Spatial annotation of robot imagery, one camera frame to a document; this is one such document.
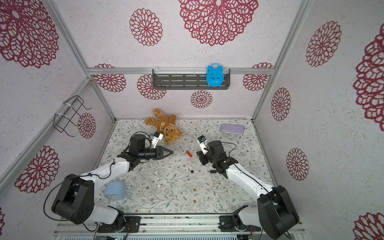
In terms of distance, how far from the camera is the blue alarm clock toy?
2.93 feet

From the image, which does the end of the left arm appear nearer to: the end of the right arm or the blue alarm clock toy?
the end of the right arm

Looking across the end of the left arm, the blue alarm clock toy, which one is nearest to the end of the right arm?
the end of the left arm

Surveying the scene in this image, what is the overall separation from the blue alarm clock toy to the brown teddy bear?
1.25ft

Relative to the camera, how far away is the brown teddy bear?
1043 millimetres
